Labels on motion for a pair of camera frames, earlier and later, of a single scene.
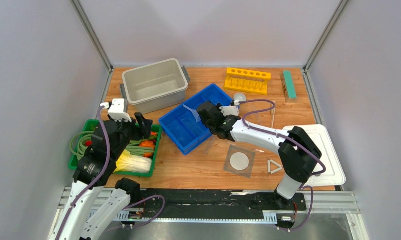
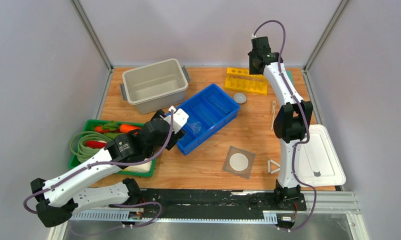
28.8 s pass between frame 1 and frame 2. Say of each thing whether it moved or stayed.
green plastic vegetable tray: stayed
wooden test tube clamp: stayed
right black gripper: moved
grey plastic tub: stayed
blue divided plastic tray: stayed
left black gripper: moved
